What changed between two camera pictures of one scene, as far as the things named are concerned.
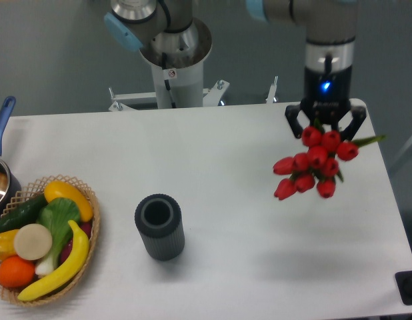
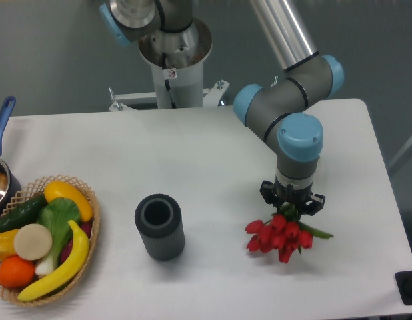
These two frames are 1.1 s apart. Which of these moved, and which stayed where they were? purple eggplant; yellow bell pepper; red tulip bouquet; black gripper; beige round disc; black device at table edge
Moved: black gripper; red tulip bouquet
Stayed: beige round disc; yellow bell pepper; black device at table edge; purple eggplant
